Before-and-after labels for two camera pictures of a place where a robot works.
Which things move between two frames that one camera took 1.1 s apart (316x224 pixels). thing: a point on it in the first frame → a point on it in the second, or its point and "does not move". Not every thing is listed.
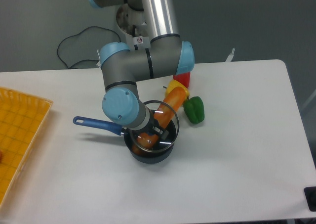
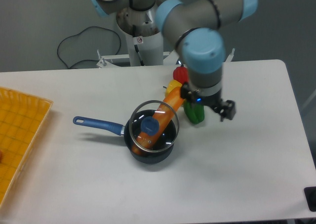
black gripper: (148, 128) → (225, 109)
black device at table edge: (310, 192) does not move
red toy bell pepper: (184, 78) does not move
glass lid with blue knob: (163, 115) does not move
